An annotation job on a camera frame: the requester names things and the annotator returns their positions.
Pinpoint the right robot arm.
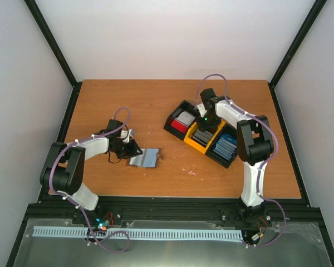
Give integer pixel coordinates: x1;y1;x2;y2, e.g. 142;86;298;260
197;88;278;224

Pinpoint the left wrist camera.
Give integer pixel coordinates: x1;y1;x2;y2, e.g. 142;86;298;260
120;129;135;144

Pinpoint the black bin left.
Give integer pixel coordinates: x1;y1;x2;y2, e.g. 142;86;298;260
164;100;200;140

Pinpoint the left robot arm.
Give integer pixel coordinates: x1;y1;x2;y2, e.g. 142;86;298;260
40;119;143;224

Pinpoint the right black frame post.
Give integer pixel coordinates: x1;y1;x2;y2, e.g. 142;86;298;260
268;0;328;86

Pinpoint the left black frame post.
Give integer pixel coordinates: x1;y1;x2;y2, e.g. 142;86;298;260
23;0;78;87

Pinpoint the black bin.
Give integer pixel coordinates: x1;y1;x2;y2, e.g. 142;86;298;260
205;123;238;169
164;100;200;140

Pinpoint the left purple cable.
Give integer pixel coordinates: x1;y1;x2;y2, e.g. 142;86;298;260
48;107;132;253

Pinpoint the black frame post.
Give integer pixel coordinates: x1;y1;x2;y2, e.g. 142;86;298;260
268;0;328;86
23;0;78;87

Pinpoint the yellow bin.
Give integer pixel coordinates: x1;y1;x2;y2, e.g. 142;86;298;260
178;111;226;155

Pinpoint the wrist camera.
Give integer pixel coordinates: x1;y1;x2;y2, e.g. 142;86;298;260
120;129;135;144
195;103;207;117

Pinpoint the red card stack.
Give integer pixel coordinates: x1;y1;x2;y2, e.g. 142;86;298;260
170;120;188;134

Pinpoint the brown leather card holder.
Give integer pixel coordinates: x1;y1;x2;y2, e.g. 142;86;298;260
126;148;163;169

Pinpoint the dark grey card stack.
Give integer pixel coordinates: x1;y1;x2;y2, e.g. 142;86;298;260
191;130;214;147

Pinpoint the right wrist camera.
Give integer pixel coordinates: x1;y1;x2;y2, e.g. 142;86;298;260
195;103;207;117

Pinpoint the right base connector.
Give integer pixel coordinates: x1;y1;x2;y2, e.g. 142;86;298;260
251;233;263;244

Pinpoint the white card stack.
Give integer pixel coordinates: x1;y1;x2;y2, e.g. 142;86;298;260
176;111;195;127

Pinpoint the black bin right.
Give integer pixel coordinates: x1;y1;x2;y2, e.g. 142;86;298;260
205;123;238;169

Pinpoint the small circuit board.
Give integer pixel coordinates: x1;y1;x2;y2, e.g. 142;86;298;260
96;211;114;231

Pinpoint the blue card stack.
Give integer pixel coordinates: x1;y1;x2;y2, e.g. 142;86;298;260
213;133;237;161

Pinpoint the light blue cable duct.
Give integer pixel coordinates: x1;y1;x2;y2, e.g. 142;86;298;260
32;226;243;243

